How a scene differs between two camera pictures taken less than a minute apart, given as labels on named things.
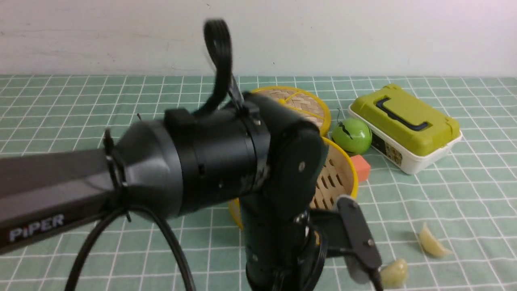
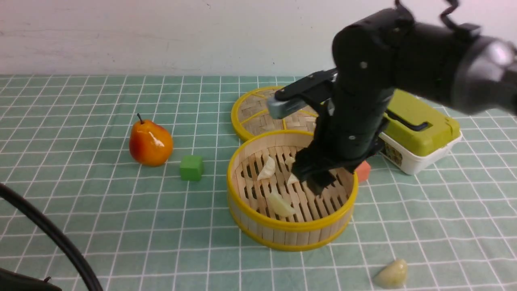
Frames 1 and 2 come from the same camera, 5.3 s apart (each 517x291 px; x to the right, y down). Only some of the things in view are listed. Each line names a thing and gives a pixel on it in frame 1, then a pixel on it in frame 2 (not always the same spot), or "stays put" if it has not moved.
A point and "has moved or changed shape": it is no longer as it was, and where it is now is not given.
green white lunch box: x=414 y=136 stays put
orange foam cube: x=362 y=167 stays put
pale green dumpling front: x=394 y=275 stays put
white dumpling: x=430 y=243 has moved or changed shape
